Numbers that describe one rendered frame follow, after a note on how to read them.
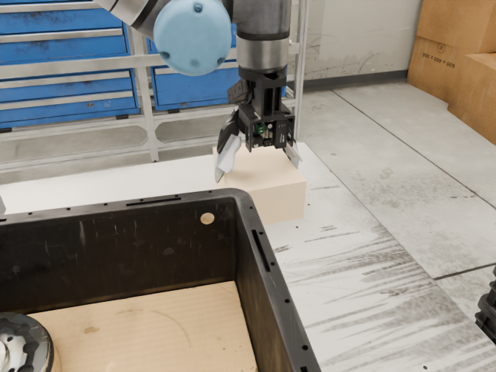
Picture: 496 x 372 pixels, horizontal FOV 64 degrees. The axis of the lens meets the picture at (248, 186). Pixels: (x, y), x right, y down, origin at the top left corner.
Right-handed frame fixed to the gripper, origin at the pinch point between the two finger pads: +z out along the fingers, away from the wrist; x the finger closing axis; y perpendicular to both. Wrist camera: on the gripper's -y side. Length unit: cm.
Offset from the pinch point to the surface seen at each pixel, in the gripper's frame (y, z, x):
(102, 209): 29.1, -17.9, -23.0
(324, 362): 33.8, 5.1, -2.8
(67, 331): 31.8, -7.9, -27.8
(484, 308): 14, 39, 53
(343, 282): 23.5, 5.1, 5.4
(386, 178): -92, 75, 104
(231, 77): -141, 29, 33
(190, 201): 30.0, -17.8, -15.9
